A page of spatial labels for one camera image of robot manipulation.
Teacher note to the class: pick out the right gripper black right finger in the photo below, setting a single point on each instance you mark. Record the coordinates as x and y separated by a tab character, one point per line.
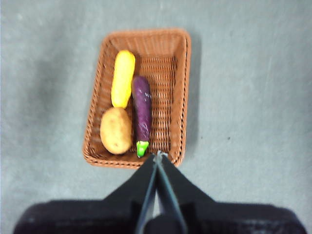
219	219

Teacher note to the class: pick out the brown potato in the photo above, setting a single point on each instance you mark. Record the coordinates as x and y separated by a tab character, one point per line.
115	131

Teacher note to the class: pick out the purple eggplant with green stem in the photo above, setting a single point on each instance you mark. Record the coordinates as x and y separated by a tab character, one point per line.
142	109

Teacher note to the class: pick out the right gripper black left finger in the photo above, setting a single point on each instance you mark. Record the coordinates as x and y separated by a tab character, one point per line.
97	217

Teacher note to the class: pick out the yellow corn cob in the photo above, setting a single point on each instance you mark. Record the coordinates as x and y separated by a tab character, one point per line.
123	78

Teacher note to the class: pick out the brown wicker basket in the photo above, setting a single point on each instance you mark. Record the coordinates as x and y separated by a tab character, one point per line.
165	85

